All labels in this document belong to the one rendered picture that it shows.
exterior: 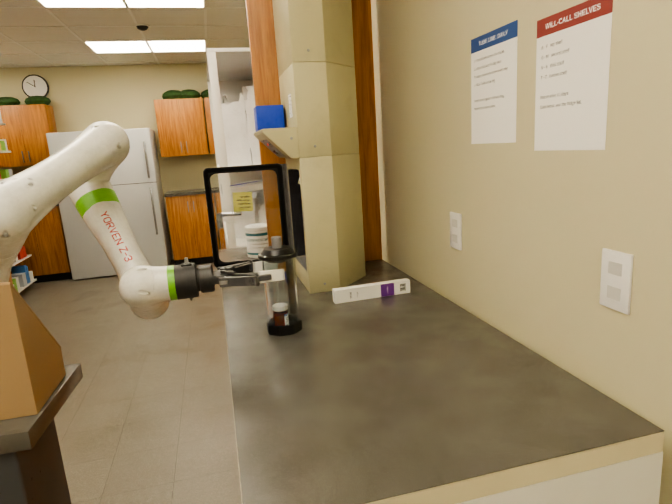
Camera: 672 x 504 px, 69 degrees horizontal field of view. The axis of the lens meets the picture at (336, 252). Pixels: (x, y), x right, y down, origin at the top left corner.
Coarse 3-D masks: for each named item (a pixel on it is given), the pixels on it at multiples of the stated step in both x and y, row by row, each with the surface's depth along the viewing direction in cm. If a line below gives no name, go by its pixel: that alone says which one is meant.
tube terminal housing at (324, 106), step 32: (320, 64) 158; (320, 96) 160; (352, 96) 174; (320, 128) 162; (352, 128) 175; (288, 160) 185; (320, 160) 164; (352, 160) 177; (320, 192) 166; (352, 192) 178; (320, 224) 168; (352, 224) 179; (320, 256) 170; (352, 256) 181; (320, 288) 172
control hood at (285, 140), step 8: (272, 128) 158; (280, 128) 159; (288, 128) 159; (296, 128) 160; (256, 136) 183; (264, 136) 164; (272, 136) 158; (280, 136) 159; (288, 136) 160; (296, 136) 160; (272, 144) 167; (280, 144) 159; (288, 144) 160; (296, 144) 161; (288, 152) 161; (296, 152) 161
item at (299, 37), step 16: (272, 0) 179; (288, 0) 152; (304, 0) 153; (320, 0) 154; (336, 0) 162; (288, 16) 153; (304, 16) 154; (320, 16) 155; (336, 16) 162; (288, 32) 156; (304, 32) 155; (320, 32) 156; (336, 32) 163; (352, 32) 172; (288, 48) 159; (304, 48) 156; (320, 48) 157; (336, 48) 163; (352, 48) 172; (288, 64) 162; (352, 64) 173
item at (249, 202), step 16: (224, 176) 190; (240, 176) 190; (256, 176) 191; (272, 176) 192; (224, 192) 191; (240, 192) 192; (256, 192) 192; (272, 192) 193; (224, 208) 192; (240, 208) 193; (256, 208) 194; (272, 208) 194; (224, 224) 193; (240, 224) 194; (256, 224) 195; (272, 224) 196; (224, 240) 195; (240, 240) 195; (256, 240) 196; (224, 256) 196; (240, 256) 197; (256, 256) 197
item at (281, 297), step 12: (264, 264) 132; (276, 264) 131; (288, 264) 132; (288, 276) 132; (264, 288) 135; (276, 288) 132; (288, 288) 133; (276, 300) 133; (288, 300) 133; (276, 312) 134; (288, 312) 134; (276, 324) 134; (288, 324) 135
